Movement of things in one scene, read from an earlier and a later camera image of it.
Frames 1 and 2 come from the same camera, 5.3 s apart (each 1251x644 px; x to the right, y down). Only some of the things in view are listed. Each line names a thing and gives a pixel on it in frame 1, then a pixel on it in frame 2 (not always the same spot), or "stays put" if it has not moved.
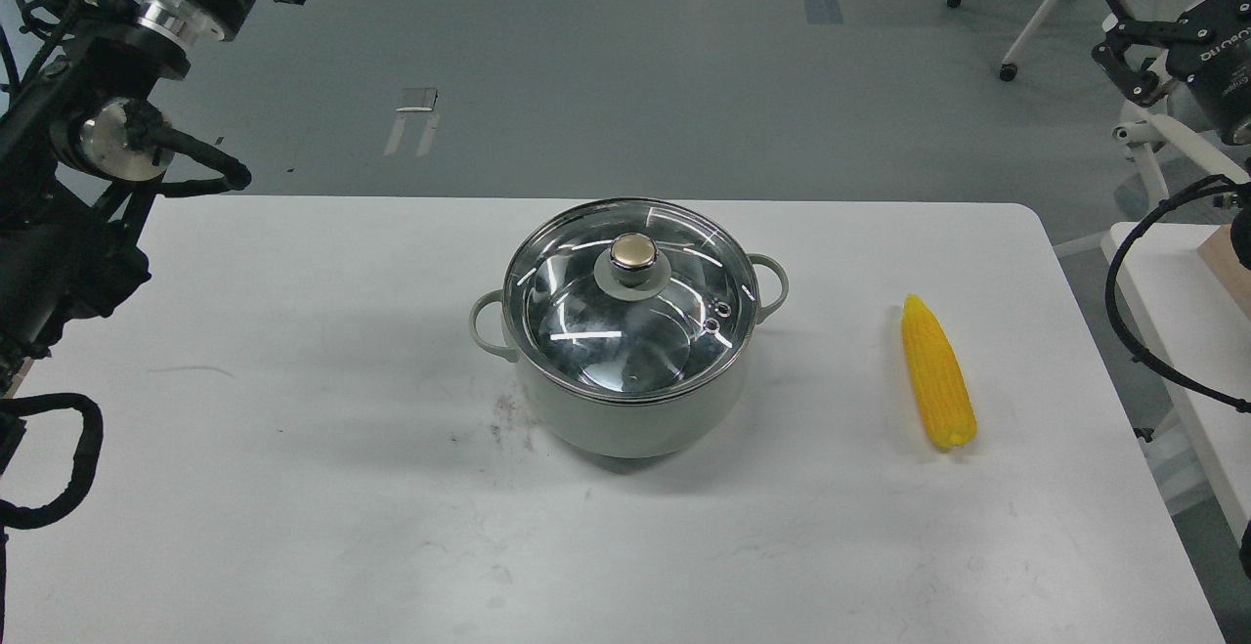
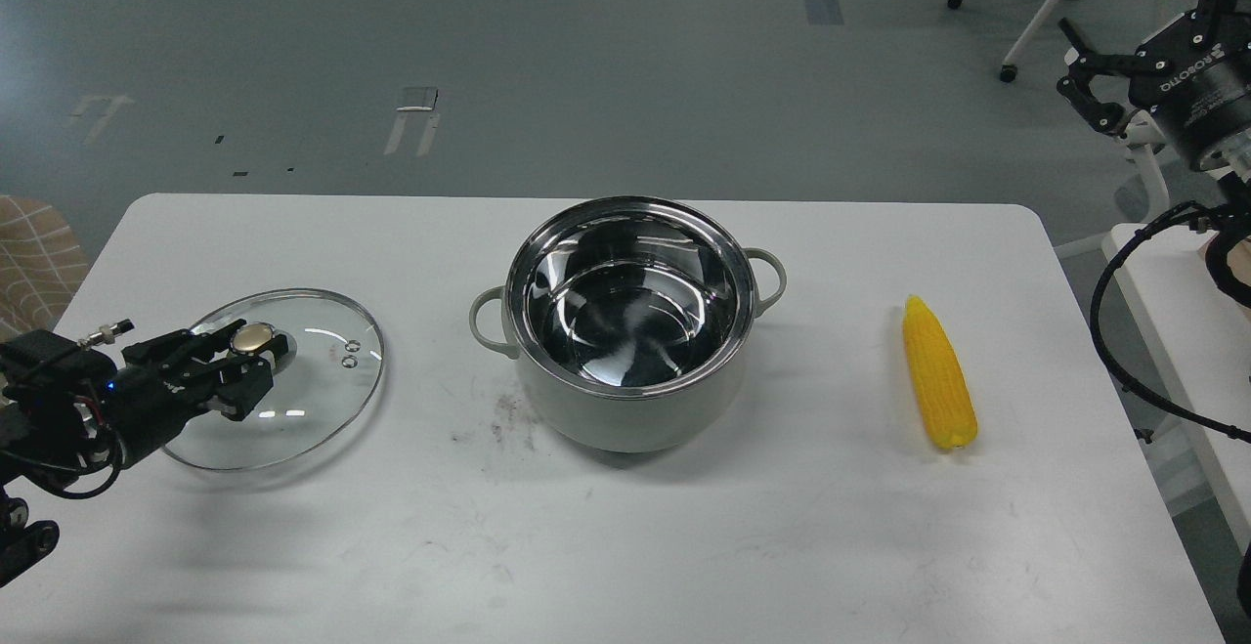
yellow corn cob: (945, 395) stays put
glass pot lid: (630, 300) to (331, 366)
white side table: (1184, 296) stays put
